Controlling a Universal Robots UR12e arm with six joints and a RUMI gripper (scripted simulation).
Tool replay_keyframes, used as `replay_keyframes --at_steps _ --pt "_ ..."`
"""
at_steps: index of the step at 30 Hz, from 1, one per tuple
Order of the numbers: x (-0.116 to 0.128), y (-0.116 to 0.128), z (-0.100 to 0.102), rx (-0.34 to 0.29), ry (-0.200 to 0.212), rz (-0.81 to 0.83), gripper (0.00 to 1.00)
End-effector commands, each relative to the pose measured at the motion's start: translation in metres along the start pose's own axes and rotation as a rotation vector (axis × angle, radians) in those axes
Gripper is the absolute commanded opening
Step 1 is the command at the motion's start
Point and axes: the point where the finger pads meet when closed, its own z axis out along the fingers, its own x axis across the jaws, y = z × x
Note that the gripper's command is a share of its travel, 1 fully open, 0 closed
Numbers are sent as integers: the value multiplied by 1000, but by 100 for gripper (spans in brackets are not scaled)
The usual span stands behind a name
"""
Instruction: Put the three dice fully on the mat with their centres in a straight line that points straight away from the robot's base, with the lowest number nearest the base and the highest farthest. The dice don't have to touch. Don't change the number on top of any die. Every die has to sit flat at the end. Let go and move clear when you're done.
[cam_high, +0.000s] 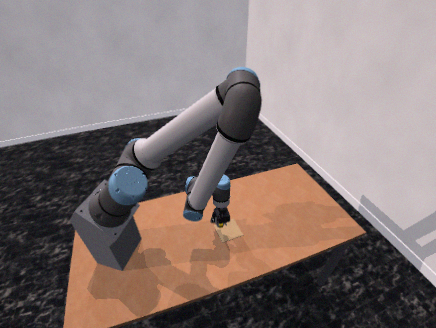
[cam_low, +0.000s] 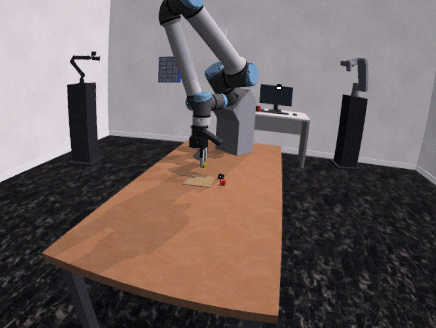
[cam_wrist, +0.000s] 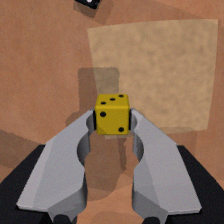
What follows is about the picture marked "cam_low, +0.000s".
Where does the tan mat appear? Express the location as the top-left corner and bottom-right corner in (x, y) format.
(183, 174), (215, 188)

